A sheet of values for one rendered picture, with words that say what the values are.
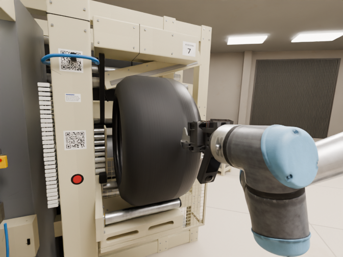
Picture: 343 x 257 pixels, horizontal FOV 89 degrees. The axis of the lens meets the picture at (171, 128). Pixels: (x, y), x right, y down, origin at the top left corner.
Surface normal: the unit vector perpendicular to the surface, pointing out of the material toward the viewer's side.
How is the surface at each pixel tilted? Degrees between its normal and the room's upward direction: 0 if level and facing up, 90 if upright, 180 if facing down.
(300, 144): 80
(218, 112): 90
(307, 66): 90
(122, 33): 90
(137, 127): 75
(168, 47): 90
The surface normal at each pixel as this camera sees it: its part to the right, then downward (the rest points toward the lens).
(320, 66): -0.23, 0.15
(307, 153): 0.38, -0.05
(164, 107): 0.35, -0.42
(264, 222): -0.78, 0.22
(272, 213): -0.56, 0.20
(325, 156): -0.45, -0.34
